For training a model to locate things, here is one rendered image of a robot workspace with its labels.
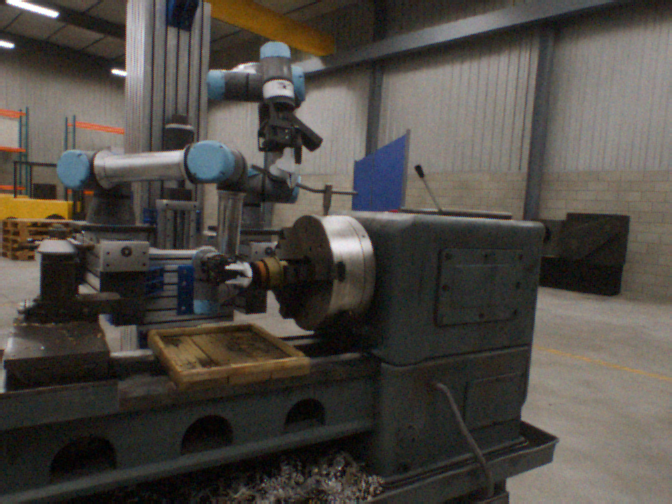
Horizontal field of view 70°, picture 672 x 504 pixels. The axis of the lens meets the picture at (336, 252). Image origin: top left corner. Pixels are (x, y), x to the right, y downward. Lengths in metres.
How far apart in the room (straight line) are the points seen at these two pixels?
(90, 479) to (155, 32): 1.51
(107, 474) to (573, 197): 10.96
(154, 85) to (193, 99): 0.15
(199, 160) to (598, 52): 11.05
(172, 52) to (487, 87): 11.21
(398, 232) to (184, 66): 1.17
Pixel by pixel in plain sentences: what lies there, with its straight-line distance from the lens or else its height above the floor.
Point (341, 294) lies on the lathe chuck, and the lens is 1.18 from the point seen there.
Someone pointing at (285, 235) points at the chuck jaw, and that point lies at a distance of 1.32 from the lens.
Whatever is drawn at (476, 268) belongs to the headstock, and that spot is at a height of 1.11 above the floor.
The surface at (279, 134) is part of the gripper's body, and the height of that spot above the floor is 1.42.
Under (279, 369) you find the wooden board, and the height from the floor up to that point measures 0.89.
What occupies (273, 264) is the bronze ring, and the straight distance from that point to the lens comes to 1.22.
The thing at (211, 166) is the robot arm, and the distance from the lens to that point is 1.39.
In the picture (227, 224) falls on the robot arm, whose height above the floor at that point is 1.19.
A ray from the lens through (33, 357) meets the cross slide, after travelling 0.98.
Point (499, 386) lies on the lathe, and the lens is 1.57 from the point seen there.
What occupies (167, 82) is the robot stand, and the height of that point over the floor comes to 1.69.
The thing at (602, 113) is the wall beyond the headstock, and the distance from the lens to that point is 11.67.
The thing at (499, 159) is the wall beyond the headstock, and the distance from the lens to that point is 12.28.
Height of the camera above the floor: 1.25
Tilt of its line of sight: 5 degrees down
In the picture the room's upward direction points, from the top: 3 degrees clockwise
